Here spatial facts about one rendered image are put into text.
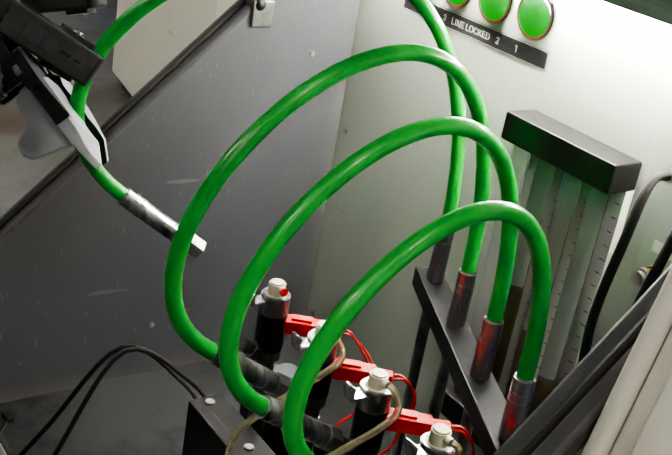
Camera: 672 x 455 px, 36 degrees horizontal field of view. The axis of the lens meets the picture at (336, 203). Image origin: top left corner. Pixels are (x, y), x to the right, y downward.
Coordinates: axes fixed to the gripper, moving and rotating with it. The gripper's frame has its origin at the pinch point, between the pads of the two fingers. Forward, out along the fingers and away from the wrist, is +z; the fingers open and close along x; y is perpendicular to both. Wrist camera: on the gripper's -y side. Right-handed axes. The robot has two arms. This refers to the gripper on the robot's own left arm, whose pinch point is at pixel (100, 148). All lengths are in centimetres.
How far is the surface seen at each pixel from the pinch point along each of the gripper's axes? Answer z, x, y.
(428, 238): 17.4, 27.7, -20.9
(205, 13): -24, -288, 10
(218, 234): 16.5, -33.2, 2.6
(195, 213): 8.2, 18.7, -7.5
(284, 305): 21.4, 1.4, -5.6
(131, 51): -35, -376, 55
